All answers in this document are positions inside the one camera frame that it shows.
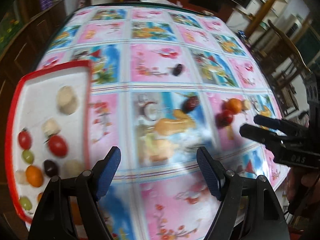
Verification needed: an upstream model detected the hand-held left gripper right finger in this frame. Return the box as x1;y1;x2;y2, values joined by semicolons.
196;147;290;240

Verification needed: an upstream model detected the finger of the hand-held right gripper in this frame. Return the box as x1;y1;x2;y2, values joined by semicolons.
239;124;285;156
254;115;310;137

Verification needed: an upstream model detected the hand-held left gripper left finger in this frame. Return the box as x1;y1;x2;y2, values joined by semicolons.
28;146;122;240

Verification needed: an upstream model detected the orange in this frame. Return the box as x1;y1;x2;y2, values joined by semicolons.
226;98;243;113
69;199;83;225
25;165;44;188

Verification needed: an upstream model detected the white fruit chunk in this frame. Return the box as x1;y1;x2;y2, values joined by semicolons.
42;118;62;135

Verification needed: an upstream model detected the green grape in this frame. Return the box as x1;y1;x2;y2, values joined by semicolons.
19;196;33;211
21;149;34;163

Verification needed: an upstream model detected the small red tomato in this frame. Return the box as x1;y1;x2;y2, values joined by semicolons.
18;128;32;149

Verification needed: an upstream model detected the white tray with red rim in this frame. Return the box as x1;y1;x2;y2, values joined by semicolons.
4;60;93;224

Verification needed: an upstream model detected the person's right hand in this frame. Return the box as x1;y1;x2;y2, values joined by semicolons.
286;167;320;213

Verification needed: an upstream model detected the beige cylindrical chunk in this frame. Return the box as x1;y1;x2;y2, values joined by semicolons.
62;159;87;178
57;85;78;115

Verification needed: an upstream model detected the red tomato with stem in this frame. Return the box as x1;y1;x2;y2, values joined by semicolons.
45;134;68;158

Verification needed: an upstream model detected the carved wooden furniture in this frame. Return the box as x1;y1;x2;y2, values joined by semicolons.
250;19;314;110

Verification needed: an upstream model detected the printed floral tablecloth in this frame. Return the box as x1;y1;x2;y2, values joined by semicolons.
32;5;290;240

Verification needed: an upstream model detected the brown wooden cabinet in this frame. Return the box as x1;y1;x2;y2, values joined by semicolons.
0;0;68;110

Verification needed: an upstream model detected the flower wall poster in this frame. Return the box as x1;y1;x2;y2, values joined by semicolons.
0;11;22;49

